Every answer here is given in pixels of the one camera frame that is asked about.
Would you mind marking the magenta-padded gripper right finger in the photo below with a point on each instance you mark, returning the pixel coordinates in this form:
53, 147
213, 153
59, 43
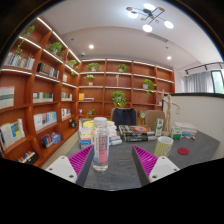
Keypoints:
163, 168

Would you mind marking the dark blue chair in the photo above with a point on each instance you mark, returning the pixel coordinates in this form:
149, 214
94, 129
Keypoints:
124, 116

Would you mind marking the grey curtain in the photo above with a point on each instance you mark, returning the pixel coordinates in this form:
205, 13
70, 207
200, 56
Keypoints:
199, 82

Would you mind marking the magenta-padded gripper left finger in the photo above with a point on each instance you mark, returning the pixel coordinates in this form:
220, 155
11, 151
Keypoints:
59, 168

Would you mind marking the flat round red coaster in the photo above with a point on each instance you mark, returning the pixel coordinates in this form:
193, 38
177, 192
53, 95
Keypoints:
183, 151

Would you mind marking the black ceiling track rail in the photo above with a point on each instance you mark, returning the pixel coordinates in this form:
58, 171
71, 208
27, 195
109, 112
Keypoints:
203, 66

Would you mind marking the clear plastic drink bottle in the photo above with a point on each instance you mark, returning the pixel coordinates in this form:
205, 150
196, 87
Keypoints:
100, 146

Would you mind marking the orange wooden shelf unit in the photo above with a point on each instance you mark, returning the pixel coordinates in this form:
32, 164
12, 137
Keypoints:
46, 100

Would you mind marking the green and white carton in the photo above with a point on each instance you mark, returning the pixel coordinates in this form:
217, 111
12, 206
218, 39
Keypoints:
159, 127

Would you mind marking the yellow striped white mug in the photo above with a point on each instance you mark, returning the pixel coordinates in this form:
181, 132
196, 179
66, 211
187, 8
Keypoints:
163, 147

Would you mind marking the window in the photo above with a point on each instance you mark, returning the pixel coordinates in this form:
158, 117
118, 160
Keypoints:
218, 81

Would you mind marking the branched ceiling lamp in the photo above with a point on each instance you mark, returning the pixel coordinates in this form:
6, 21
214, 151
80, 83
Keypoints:
148, 15

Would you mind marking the stack of dark books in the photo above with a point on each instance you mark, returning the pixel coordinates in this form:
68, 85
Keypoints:
135, 132

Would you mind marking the stack of white books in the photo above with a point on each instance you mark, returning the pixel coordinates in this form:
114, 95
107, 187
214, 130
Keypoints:
186, 128

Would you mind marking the stack of colourful books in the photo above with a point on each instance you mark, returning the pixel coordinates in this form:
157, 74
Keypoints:
85, 133

